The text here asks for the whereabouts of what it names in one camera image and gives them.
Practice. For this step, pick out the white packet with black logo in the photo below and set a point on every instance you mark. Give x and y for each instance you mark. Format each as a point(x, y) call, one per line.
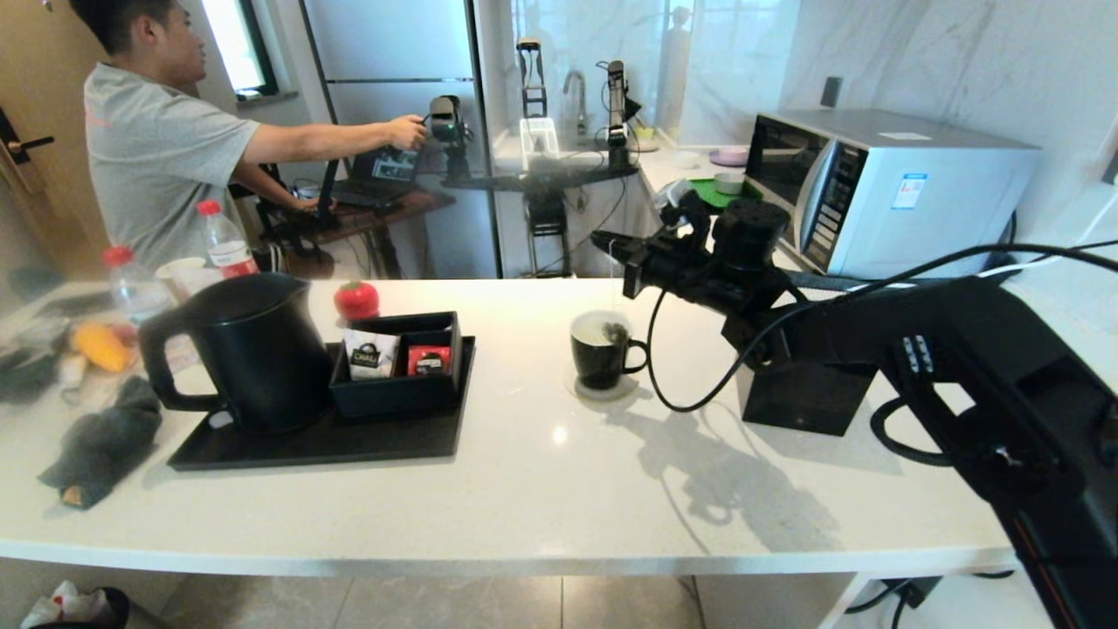
point(369, 358)

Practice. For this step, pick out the dark wall socket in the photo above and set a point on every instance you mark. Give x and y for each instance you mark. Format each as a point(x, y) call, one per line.
point(830, 92)

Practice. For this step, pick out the black mug white inside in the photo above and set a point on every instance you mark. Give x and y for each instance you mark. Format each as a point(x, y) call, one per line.
point(594, 367)

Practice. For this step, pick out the black power strip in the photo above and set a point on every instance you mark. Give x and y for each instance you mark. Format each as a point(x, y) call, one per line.
point(821, 281)

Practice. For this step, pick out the green tray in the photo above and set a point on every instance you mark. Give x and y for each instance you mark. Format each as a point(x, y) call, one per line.
point(716, 188)

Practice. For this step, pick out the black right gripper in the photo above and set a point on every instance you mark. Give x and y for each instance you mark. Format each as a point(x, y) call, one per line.
point(690, 271)

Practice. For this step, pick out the black laptop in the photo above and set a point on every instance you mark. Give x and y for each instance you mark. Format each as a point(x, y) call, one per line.
point(389, 170)

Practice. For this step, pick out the black electric kettle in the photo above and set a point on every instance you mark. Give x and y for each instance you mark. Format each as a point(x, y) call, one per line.
point(262, 358)

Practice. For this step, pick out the black tissue box white lid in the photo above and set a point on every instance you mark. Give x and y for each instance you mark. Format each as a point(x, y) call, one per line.
point(803, 402)

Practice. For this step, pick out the red snack packet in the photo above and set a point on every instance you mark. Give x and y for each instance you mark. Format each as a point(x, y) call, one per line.
point(428, 361)

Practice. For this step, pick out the paper cup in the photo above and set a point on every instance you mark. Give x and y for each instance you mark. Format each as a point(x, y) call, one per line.
point(188, 273)

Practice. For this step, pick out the chrome faucet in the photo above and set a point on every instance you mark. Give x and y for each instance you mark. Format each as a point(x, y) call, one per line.
point(576, 105)

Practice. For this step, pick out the orange corn toy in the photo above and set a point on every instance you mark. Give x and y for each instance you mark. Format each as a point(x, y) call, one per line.
point(103, 347)

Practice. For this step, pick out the bin with white rubbish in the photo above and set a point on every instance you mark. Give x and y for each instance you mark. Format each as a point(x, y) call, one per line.
point(70, 603)

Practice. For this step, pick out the round pale coaster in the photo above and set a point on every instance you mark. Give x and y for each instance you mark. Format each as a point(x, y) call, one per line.
point(611, 395)

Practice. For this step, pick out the dark framed window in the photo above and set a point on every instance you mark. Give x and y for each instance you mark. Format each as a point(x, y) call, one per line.
point(231, 44)

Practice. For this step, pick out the dark grey cloth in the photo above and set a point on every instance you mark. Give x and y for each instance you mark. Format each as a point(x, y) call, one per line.
point(105, 445)

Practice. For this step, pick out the black rectangular serving tray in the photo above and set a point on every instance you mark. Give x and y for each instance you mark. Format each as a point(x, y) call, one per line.
point(349, 445)

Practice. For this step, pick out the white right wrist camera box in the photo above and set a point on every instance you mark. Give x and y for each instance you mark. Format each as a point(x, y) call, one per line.
point(674, 190)

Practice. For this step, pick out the small white bowl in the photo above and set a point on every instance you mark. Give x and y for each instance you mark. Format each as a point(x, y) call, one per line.
point(728, 183)

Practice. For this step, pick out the silver microwave oven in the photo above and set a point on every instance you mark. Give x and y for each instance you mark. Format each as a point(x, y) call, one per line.
point(926, 201)

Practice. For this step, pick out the red tomato shaped timer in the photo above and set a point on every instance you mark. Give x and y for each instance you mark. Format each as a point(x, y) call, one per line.
point(356, 300)

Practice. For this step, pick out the clear water bottle red cap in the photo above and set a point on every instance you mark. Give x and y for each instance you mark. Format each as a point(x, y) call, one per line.
point(225, 245)

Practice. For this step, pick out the man in grey t-shirt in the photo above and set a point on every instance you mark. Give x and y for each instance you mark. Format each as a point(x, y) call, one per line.
point(157, 148)

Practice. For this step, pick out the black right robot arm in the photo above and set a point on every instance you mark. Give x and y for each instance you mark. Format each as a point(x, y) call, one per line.
point(961, 367)

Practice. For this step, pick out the black upright bracket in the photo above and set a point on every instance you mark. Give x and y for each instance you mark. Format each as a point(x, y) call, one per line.
point(528, 44)

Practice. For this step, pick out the purple plate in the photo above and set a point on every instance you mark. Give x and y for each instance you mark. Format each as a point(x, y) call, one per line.
point(729, 156)

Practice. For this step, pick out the brown wooden desk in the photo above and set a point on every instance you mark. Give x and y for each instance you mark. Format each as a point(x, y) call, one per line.
point(410, 203)

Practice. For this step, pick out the red label water bottle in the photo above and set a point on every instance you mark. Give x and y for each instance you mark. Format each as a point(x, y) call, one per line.
point(135, 293)

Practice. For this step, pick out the small white cup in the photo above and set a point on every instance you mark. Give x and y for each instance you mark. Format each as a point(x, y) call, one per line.
point(685, 160)

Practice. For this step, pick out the black compartment box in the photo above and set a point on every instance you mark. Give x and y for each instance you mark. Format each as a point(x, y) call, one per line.
point(397, 397)

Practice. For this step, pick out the black white robot joint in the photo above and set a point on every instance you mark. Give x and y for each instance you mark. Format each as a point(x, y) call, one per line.
point(617, 105)

